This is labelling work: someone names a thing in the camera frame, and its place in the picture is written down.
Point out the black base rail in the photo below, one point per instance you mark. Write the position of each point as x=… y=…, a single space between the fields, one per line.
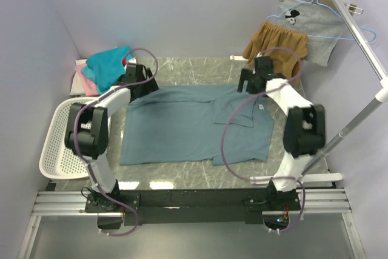
x=133 y=208

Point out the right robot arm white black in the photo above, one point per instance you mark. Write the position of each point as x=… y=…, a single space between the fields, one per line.
x=304 y=132

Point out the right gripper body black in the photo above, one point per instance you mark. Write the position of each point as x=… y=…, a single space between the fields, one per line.
x=253 y=87

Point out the teal folded t shirt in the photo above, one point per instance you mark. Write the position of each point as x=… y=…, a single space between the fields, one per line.
x=105 y=68

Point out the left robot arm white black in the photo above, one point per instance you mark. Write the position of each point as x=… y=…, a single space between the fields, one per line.
x=87 y=131

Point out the grey panda shirt hanging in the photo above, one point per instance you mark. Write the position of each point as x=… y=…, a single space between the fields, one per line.
x=319 y=50

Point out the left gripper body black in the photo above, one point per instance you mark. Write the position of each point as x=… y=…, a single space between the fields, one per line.
x=148 y=87

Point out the metal clothes rack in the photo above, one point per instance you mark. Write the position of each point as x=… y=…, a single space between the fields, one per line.
x=344 y=88

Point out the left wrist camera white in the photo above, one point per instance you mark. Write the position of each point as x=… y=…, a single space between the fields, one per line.
x=126 y=61

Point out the white plastic laundry basket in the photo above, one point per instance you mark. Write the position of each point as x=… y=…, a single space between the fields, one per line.
x=58 y=162

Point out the grey-blue t shirt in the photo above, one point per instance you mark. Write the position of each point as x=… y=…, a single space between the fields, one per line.
x=194 y=123

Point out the pink folded t shirt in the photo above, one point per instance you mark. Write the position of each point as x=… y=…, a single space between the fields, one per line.
x=89 y=87

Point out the white folded t shirt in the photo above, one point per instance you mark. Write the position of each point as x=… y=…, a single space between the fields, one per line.
x=76 y=87

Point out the aluminium frame rail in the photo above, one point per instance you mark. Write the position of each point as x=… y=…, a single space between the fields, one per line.
x=318 y=201

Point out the brown shorts hanging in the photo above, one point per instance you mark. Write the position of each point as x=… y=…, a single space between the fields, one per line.
x=286 y=48

